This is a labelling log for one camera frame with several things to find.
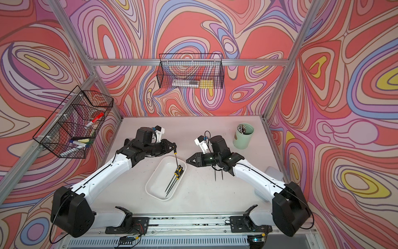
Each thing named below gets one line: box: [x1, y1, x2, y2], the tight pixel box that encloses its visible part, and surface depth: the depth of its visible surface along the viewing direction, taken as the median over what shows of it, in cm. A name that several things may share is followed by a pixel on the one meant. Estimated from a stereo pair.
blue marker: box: [68, 139, 90, 148], surface depth 72 cm
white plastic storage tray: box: [145, 155, 188, 201], surface depth 90 cm
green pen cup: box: [232, 122, 255, 150], surface depth 96 cm
